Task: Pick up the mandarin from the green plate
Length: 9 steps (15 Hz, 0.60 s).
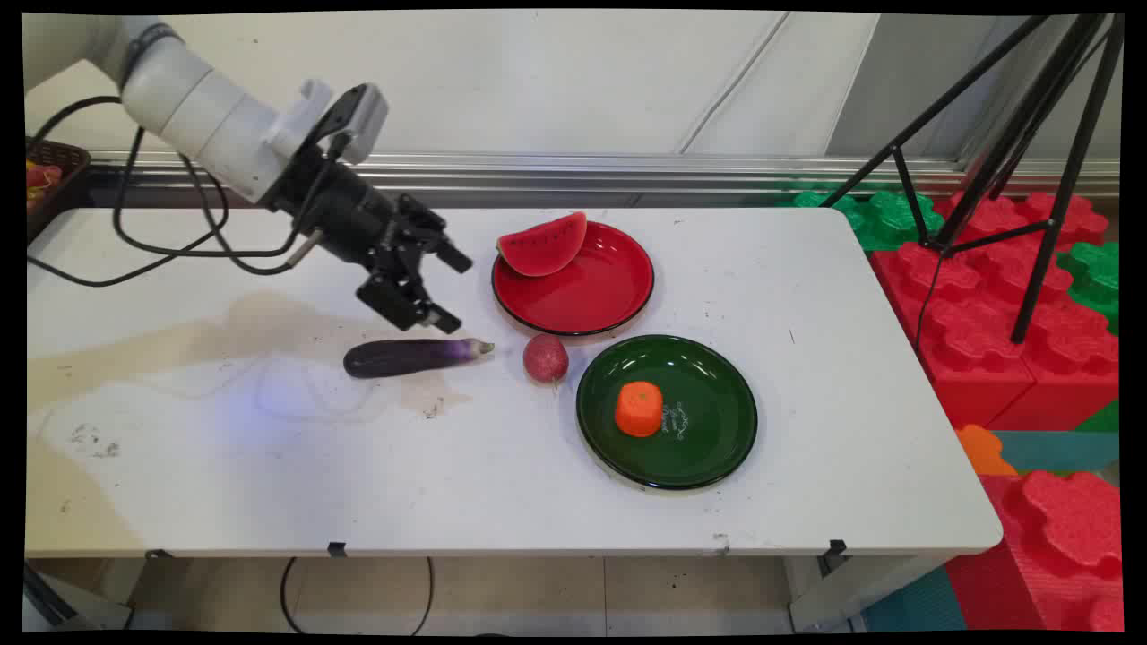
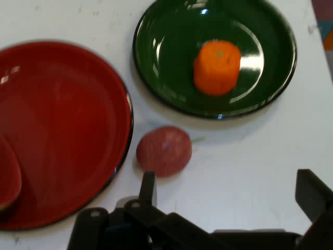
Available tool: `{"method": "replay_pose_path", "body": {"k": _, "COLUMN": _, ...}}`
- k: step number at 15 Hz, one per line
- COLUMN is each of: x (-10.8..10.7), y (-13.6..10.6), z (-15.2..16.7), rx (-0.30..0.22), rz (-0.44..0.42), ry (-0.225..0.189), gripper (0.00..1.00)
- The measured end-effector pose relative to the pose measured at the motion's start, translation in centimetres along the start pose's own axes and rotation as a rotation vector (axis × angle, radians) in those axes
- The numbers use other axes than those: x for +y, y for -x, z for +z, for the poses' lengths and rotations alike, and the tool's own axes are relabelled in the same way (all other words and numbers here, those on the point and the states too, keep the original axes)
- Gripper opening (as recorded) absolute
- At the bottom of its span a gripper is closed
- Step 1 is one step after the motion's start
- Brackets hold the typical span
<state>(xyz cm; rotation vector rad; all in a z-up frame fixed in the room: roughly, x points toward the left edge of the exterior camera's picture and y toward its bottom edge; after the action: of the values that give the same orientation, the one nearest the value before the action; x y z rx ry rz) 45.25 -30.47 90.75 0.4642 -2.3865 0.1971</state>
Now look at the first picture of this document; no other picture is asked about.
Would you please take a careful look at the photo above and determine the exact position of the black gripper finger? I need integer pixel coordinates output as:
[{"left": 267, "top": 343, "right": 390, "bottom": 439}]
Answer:
[
  {"left": 399, "top": 193, "right": 474, "bottom": 275},
  {"left": 356, "top": 267, "right": 463, "bottom": 335}
]

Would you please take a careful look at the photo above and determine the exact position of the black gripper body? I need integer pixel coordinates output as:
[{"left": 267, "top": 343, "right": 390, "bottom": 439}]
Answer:
[{"left": 264, "top": 143, "right": 447, "bottom": 274}]

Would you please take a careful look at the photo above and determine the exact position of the orange toy carrot piece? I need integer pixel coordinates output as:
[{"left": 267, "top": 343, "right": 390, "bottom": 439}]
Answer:
[{"left": 615, "top": 381, "right": 665, "bottom": 439}]

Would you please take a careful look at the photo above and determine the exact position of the purple toy eggplant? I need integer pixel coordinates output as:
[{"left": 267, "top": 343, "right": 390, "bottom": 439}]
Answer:
[{"left": 343, "top": 338, "right": 496, "bottom": 380}]

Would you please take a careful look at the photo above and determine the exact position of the red watermelon slice toy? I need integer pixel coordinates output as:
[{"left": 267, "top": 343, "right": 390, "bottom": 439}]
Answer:
[{"left": 496, "top": 211, "right": 589, "bottom": 278}]

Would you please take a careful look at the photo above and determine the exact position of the red toy radish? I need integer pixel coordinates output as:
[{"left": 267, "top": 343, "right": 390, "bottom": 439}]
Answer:
[{"left": 523, "top": 332, "right": 570, "bottom": 388}]

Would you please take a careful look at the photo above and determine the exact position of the red plate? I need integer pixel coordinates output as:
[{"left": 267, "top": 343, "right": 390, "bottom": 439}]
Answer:
[{"left": 491, "top": 220, "right": 655, "bottom": 338}]

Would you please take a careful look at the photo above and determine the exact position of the dark woven basket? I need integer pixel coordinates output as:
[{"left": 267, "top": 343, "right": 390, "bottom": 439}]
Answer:
[{"left": 25, "top": 137, "right": 92, "bottom": 243}]

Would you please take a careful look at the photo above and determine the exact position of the red and yellow toy food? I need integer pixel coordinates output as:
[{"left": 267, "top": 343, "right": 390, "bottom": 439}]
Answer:
[{"left": 26, "top": 159, "right": 64, "bottom": 212}]

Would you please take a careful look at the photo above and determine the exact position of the dark green plate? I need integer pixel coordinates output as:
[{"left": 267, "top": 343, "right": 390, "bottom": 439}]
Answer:
[{"left": 575, "top": 334, "right": 759, "bottom": 491}]

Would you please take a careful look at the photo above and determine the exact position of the green foam block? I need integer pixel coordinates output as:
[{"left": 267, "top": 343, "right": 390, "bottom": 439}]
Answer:
[
  {"left": 1057, "top": 240, "right": 1121, "bottom": 335},
  {"left": 792, "top": 188, "right": 947, "bottom": 253}
]

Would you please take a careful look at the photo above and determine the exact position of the large red foam block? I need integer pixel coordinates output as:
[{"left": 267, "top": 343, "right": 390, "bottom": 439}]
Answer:
[
  {"left": 871, "top": 240, "right": 1038, "bottom": 431},
  {"left": 986, "top": 296, "right": 1121, "bottom": 433}
]

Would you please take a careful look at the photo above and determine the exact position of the white table leg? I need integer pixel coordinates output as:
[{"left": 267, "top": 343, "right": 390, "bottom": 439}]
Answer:
[{"left": 787, "top": 554, "right": 953, "bottom": 633}]

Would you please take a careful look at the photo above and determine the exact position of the orange foam block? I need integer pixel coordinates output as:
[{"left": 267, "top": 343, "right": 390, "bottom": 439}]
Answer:
[{"left": 954, "top": 424, "right": 1019, "bottom": 477}]

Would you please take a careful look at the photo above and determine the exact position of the teal foam mat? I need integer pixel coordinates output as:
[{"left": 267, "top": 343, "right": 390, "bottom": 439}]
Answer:
[
  {"left": 860, "top": 564, "right": 970, "bottom": 633},
  {"left": 990, "top": 430, "right": 1121, "bottom": 476}
]

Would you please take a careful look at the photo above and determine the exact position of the black tripod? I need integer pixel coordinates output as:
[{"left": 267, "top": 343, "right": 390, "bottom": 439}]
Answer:
[{"left": 819, "top": 13, "right": 1126, "bottom": 346}]

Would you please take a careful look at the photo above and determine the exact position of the big red foam block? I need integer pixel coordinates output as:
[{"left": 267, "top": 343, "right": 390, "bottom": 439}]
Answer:
[{"left": 944, "top": 469, "right": 1125, "bottom": 633}]

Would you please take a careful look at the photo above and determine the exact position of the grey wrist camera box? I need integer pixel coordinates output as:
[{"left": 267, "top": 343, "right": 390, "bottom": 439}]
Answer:
[{"left": 309, "top": 83, "right": 390, "bottom": 166}]

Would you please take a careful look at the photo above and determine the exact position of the thin black camera cable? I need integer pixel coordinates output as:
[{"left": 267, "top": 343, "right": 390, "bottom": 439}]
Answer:
[{"left": 112, "top": 125, "right": 350, "bottom": 261}]

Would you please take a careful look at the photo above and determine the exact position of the aluminium wall rail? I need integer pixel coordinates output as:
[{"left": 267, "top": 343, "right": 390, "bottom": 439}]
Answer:
[{"left": 90, "top": 150, "right": 1121, "bottom": 200}]

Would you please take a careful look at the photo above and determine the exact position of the black floor cable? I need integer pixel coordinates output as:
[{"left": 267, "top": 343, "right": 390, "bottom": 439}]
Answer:
[{"left": 279, "top": 556, "right": 436, "bottom": 637}]

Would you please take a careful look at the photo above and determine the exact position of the thin black tripod cable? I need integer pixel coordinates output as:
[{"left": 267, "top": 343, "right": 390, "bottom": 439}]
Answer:
[{"left": 914, "top": 251, "right": 947, "bottom": 355}]

